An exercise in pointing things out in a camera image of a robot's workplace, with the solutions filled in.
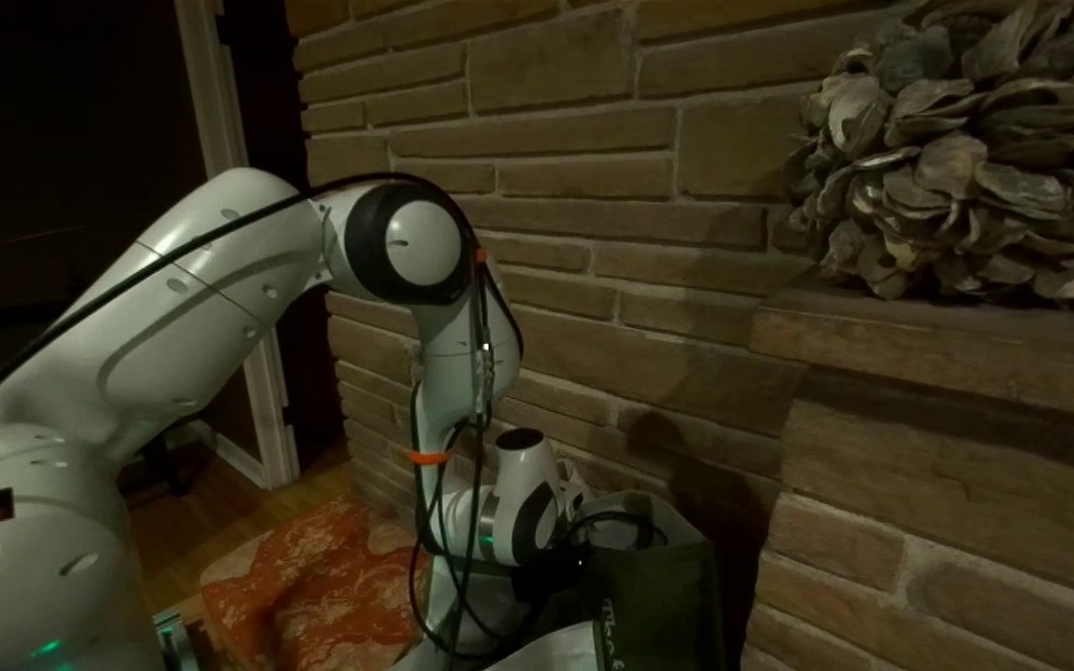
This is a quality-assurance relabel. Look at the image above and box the grey shell wreath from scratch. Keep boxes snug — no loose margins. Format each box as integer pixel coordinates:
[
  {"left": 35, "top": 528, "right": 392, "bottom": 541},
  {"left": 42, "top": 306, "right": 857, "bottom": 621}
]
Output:
[{"left": 783, "top": 0, "right": 1074, "bottom": 309}]

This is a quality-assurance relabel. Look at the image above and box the wooden mantel shelf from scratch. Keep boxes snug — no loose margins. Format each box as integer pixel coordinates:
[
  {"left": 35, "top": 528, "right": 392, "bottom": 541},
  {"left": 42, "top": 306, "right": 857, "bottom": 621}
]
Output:
[{"left": 750, "top": 287, "right": 1074, "bottom": 427}]

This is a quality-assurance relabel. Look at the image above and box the red patterned rug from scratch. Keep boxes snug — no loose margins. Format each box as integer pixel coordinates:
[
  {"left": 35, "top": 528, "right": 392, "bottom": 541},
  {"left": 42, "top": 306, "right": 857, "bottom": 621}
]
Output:
[{"left": 194, "top": 499, "right": 434, "bottom": 671}]

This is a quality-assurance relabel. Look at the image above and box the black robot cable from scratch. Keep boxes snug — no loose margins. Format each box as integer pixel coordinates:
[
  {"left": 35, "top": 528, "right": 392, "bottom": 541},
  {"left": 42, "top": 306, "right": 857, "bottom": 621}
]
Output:
[{"left": 404, "top": 241, "right": 531, "bottom": 662}]

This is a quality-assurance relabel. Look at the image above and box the white door frame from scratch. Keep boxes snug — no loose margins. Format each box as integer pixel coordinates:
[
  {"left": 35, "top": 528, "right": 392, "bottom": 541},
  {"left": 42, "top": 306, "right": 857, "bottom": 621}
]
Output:
[{"left": 172, "top": 0, "right": 306, "bottom": 493}]

